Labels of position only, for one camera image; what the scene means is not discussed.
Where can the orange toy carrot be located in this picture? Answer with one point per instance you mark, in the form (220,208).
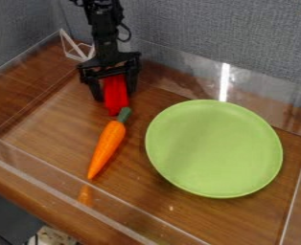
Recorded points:
(108,142)

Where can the clear acrylic enclosure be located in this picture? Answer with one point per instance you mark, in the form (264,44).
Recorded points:
(128,206)

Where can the green round plate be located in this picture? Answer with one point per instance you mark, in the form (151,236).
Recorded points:
(214,148)

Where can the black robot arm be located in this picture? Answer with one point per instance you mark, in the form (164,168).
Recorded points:
(104,17)

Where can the red block object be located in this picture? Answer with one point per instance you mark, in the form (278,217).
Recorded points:
(116,94)

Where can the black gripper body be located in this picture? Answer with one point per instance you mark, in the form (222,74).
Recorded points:
(105,67)

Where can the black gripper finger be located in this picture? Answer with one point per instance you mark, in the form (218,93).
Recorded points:
(131,81)
(94,87)

